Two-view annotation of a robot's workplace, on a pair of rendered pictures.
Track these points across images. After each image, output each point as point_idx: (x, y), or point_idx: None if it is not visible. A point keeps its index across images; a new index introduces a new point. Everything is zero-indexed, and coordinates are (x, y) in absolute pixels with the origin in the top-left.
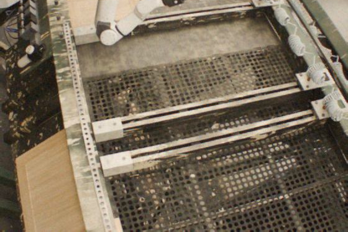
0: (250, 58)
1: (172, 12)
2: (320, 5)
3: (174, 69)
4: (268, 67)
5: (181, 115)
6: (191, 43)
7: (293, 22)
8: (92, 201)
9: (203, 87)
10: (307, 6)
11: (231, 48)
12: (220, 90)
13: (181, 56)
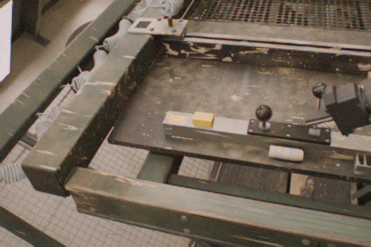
0: (238, 15)
1: (326, 51)
2: (30, 84)
3: (344, 24)
4: (225, 6)
5: None
6: (307, 40)
7: (157, 2)
8: None
9: (316, 7)
10: (42, 100)
11: (254, 26)
12: (298, 2)
13: (328, 32)
